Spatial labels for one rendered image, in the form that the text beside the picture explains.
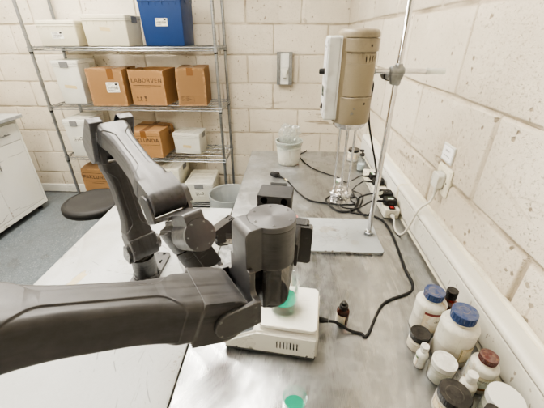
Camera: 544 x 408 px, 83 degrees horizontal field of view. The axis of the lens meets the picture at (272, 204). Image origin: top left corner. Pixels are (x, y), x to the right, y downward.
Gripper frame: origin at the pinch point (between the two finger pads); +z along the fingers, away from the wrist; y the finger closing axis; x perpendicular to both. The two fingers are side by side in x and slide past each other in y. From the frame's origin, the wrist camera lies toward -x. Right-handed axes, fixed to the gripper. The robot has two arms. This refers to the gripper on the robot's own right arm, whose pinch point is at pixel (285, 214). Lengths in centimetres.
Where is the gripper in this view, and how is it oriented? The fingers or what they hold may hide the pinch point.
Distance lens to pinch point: 55.3
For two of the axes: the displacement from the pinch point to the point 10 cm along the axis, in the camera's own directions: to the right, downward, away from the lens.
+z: 1.6, -4.7, 8.7
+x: -0.2, 8.8, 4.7
